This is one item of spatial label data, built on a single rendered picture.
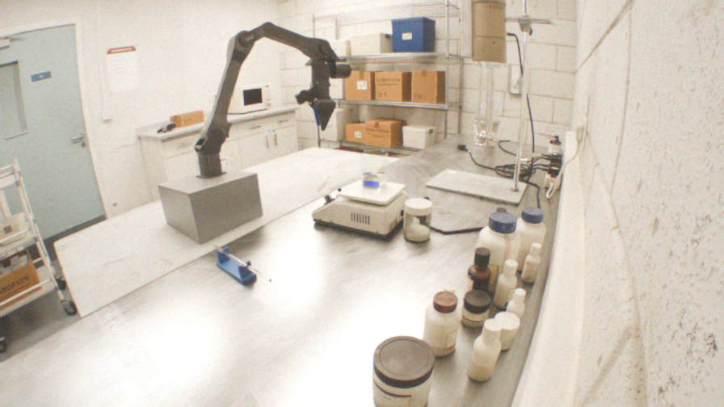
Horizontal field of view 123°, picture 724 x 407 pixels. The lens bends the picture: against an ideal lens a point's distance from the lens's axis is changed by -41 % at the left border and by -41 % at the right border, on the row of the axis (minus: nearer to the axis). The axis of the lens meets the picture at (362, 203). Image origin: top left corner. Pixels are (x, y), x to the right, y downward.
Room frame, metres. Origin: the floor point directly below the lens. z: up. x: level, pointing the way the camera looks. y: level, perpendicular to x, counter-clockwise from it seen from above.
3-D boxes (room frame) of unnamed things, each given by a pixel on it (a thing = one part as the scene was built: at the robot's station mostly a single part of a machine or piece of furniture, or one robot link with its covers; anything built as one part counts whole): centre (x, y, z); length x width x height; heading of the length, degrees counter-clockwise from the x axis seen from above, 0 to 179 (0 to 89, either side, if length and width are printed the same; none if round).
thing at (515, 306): (0.34, -0.22, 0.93); 0.03 x 0.03 x 0.07
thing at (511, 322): (0.31, -0.19, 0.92); 0.04 x 0.04 x 0.04
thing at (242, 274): (0.51, 0.25, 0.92); 0.10 x 0.03 x 0.04; 52
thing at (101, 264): (0.96, 0.37, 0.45); 1.20 x 0.48 x 0.90; 145
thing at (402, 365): (0.24, -0.04, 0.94); 0.07 x 0.07 x 0.07
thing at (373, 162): (0.73, -0.03, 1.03); 0.07 x 0.06 x 0.08; 146
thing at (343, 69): (1.08, 0.09, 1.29); 0.12 x 0.08 x 0.11; 130
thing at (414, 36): (3.23, -0.24, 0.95); 1.43 x 0.41 x 1.90; 55
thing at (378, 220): (0.73, 0.00, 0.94); 0.22 x 0.13 x 0.08; 61
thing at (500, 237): (0.46, -0.23, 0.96); 0.07 x 0.07 x 0.13
